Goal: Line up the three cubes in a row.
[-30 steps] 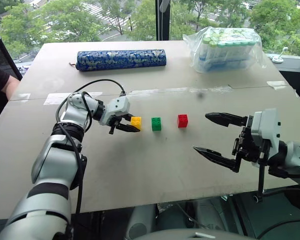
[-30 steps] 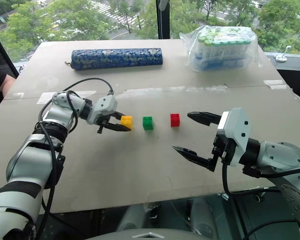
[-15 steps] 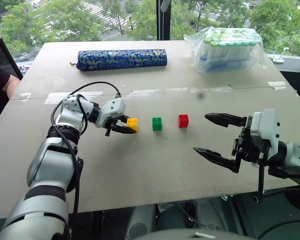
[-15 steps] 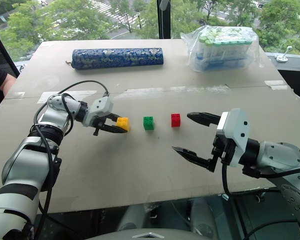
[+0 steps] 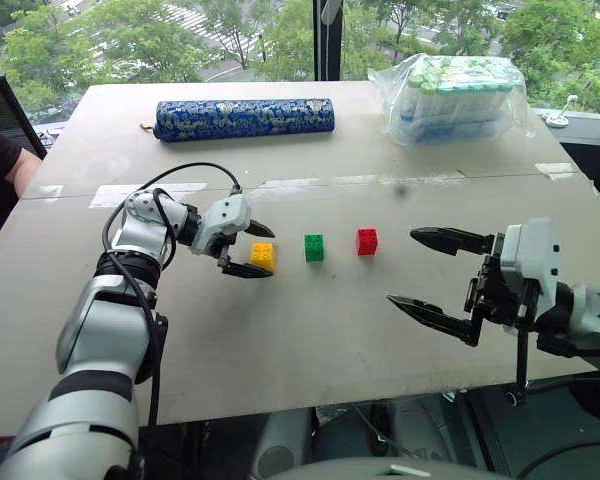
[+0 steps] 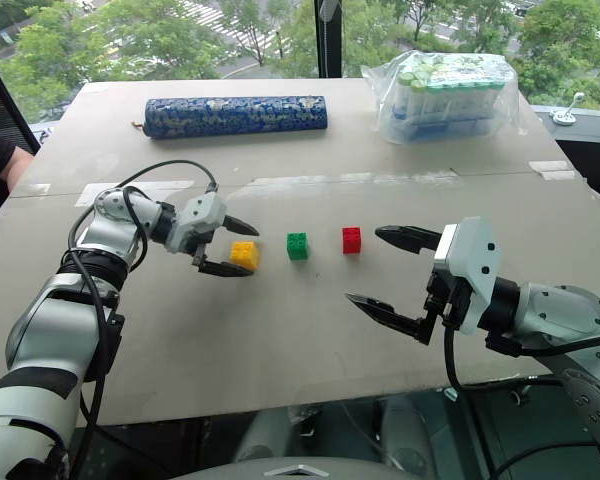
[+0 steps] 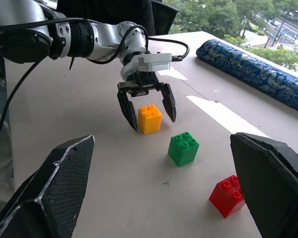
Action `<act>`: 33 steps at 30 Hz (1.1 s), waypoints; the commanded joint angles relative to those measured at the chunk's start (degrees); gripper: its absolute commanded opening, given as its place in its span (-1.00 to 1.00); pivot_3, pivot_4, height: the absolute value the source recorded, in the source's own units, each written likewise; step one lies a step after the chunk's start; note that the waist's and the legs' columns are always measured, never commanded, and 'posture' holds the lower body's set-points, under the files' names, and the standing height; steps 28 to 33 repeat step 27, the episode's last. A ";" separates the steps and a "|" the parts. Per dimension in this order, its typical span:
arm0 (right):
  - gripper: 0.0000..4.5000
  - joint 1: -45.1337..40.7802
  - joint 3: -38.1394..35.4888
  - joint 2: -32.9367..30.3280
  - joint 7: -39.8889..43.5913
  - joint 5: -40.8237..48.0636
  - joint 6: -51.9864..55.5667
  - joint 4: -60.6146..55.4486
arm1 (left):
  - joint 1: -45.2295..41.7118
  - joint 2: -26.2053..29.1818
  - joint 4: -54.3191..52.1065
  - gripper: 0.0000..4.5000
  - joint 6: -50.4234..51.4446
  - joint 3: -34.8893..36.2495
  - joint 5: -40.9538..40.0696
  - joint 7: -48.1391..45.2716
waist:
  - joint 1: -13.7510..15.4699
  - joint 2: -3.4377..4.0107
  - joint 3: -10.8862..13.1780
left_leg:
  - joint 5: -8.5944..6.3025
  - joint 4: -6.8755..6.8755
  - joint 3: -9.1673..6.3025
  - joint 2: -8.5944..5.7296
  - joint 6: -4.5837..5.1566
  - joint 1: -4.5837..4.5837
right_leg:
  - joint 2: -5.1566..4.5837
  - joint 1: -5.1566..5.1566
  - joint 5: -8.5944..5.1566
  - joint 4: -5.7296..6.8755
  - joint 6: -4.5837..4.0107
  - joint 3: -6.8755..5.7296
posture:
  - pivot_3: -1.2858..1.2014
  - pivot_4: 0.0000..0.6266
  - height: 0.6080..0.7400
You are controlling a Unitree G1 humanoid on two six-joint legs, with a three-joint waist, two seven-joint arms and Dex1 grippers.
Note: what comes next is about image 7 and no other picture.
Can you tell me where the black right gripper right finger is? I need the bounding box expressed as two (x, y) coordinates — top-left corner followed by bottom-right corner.
(229, 132), (298, 238)

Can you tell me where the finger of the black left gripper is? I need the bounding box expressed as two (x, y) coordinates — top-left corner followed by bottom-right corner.
(117, 90), (140, 132)
(159, 83), (177, 123)

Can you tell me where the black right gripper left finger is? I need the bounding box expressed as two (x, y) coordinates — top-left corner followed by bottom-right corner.
(0, 134), (96, 238)

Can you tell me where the yellow toy brick cube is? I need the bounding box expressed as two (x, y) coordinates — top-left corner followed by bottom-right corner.
(138, 104), (163, 135)

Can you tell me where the red toy brick cube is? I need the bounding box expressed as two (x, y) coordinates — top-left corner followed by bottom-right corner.
(209, 175), (247, 219)

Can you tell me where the green toy brick cube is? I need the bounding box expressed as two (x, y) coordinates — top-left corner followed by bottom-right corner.
(167, 131), (200, 168)

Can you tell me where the black mesh office chair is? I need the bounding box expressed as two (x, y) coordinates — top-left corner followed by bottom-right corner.
(150, 0), (181, 36)

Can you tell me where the blue gold patterned cloth roll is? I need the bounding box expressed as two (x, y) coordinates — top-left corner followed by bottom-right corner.
(196, 39), (298, 116)

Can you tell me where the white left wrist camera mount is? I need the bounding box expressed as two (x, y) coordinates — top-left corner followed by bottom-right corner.
(121, 52), (172, 80)

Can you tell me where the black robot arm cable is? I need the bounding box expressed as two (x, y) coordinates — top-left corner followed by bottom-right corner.
(0, 17), (191, 153)

